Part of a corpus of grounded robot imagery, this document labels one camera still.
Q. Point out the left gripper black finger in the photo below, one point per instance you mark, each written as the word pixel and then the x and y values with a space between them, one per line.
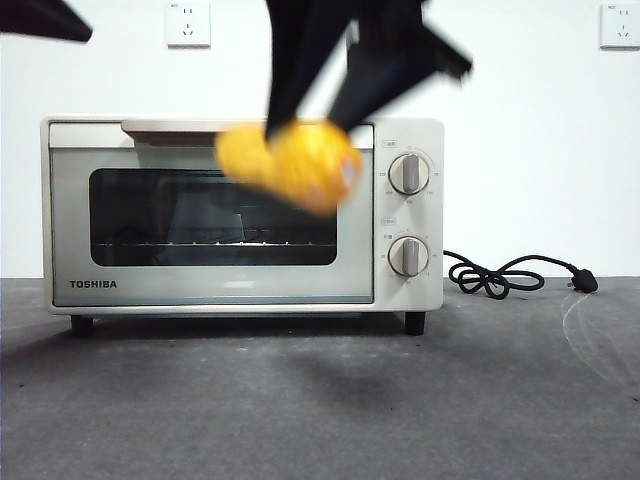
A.
pixel 40 20

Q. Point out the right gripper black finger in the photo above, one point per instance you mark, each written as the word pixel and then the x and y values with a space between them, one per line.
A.
pixel 380 75
pixel 295 50

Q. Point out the yellow corn cob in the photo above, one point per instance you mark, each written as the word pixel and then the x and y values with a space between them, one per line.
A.
pixel 295 165

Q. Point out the oven door with glass window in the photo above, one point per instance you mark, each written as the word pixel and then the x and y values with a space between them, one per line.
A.
pixel 150 280

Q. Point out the cream Toshiba toaster oven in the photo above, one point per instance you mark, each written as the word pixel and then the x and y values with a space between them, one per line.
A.
pixel 430 135

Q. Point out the beige oven dial knob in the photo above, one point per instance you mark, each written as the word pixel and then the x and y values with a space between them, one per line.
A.
pixel 410 257
pixel 410 174

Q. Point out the white wall socket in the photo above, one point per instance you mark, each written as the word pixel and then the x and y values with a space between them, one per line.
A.
pixel 188 25
pixel 621 27

